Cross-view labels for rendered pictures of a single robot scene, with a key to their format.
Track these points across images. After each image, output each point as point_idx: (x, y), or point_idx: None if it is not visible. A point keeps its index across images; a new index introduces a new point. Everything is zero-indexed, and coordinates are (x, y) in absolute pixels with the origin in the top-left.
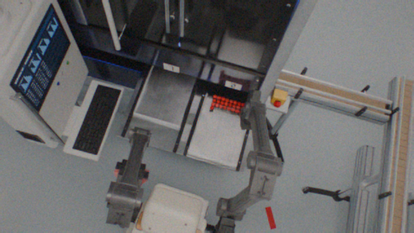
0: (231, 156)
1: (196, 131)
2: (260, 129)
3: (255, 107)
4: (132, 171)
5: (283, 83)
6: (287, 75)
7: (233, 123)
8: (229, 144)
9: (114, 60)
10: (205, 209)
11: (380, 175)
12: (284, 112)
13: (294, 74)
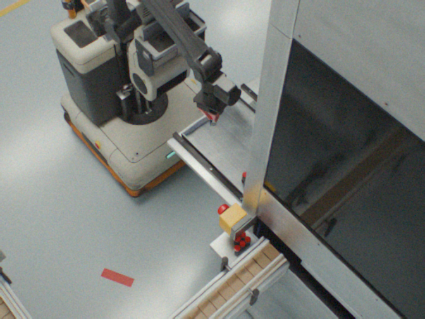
0: (195, 139)
1: (253, 121)
2: (165, 2)
3: (203, 45)
4: None
5: (255, 257)
6: (265, 273)
7: (238, 166)
8: (212, 146)
9: None
10: (150, 50)
11: (31, 313)
12: (212, 242)
13: (257, 275)
